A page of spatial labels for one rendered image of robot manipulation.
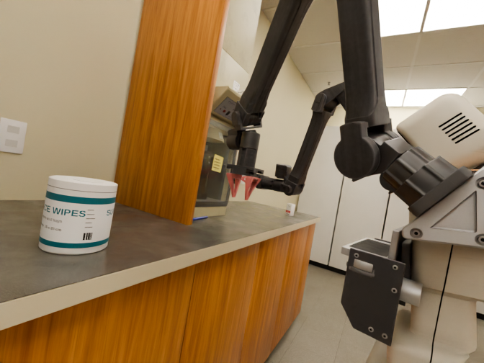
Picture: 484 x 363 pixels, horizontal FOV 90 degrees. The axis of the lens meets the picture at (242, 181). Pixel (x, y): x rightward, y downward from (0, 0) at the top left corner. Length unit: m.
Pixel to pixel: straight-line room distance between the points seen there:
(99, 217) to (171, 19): 0.94
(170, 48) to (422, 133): 0.99
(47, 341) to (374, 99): 0.67
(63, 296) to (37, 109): 0.83
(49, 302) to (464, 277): 0.70
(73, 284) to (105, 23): 1.12
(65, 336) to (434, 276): 0.69
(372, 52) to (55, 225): 0.66
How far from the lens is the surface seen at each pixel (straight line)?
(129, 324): 0.67
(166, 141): 1.07
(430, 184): 0.44
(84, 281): 0.51
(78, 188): 0.58
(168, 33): 1.27
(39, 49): 1.23
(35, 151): 1.20
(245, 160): 0.72
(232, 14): 1.35
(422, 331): 0.67
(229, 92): 1.07
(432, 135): 0.60
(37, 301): 0.49
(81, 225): 0.60
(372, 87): 0.48
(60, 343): 0.59
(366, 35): 0.50
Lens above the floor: 1.15
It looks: 1 degrees down
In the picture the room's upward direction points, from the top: 10 degrees clockwise
